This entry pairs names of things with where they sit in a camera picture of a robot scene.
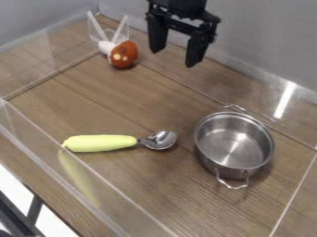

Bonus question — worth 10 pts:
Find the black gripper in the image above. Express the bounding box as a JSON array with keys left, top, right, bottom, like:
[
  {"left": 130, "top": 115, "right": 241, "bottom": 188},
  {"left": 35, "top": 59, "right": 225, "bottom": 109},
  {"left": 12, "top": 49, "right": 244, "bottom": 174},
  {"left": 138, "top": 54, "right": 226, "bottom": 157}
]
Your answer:
[{"left": 146, "top": 0, "right": 221, "bottom": 68}]

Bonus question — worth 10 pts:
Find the red toy mushroom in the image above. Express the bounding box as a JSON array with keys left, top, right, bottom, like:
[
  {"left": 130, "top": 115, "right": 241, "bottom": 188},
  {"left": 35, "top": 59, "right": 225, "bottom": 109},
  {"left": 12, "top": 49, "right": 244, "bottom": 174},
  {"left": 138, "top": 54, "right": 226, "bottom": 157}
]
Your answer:
[{"left": 98, "top": 40, "right": 139, "bottom": 69}]

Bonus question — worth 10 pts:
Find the clear acrylic barrier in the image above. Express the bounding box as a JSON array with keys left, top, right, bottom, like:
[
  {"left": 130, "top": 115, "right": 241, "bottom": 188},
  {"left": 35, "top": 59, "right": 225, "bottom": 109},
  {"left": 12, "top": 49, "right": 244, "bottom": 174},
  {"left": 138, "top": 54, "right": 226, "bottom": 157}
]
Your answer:
[{"left": 0, "top": 19, "right": 317, "bottom": 237}]

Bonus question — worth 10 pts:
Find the yellow-handled metal scoop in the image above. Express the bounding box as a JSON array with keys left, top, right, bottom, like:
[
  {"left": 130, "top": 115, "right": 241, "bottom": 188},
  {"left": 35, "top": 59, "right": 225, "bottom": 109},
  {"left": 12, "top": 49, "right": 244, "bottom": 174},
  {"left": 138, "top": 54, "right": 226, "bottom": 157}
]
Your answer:
[{"left": 62, "top": 131, "right": 177, "bottom": 152}]

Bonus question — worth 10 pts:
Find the silver pot with handles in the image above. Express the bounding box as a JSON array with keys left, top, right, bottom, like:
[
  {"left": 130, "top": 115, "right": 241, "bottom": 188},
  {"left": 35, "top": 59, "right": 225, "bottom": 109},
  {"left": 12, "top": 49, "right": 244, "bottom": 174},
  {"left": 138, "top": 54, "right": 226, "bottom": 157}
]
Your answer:
[{"left": 193, "top": 106, "right": 276, "bottom": 190}]

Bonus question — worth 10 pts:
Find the black table leg frame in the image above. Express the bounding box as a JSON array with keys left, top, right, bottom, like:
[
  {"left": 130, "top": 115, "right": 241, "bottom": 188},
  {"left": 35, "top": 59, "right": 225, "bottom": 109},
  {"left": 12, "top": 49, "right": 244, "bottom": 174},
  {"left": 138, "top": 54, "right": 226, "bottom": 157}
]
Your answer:
[{"left": 0, "top": 191, "right": 46, "bottom": 237}]

